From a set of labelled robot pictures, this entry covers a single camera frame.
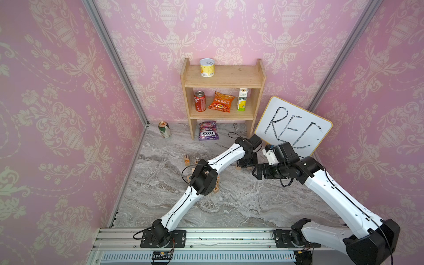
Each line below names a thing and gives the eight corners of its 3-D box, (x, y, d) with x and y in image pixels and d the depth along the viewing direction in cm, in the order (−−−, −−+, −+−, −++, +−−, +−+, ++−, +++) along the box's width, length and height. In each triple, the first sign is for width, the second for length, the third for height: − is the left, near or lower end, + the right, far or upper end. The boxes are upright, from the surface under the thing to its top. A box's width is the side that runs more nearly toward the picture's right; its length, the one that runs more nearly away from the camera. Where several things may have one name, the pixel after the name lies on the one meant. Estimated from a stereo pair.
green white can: (162, 139, 114) (157, 128, 105) (163, 132, 118) (159, 121, 109) (170, 139, 114) (166, 128, 105) (172, 132, 118) (168, 121, 109)
